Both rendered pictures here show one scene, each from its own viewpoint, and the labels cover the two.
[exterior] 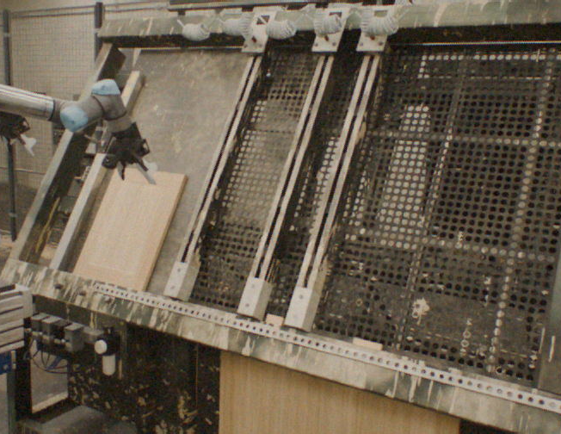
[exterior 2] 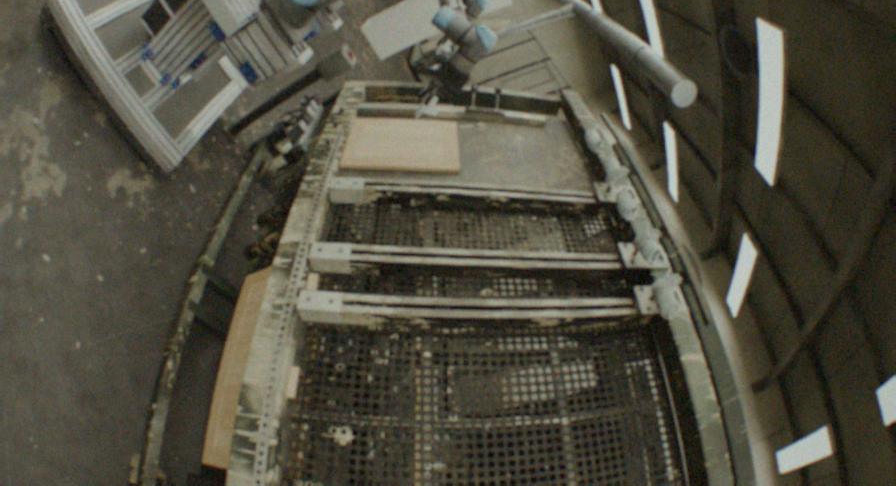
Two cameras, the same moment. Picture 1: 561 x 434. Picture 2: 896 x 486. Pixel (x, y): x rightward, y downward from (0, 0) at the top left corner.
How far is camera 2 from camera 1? 1.02 m
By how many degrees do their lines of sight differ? 16
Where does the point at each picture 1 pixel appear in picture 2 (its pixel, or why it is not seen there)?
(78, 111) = (449, 15)
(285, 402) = not seen: hidden behind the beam
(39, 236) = (388, 94)
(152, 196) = (432, 151)
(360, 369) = (259, 377)
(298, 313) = (311, 301)
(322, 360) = (267, 336)
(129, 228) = (399, 142)
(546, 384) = not seen: outside the picture
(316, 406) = not seen: hidden behind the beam
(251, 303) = (322, 253)
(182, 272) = (353, 186)
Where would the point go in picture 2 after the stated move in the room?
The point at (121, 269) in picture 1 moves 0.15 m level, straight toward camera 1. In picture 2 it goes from (360, 146) to (342, 142)
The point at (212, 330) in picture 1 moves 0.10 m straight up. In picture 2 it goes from (298, 226) to (320, 216)
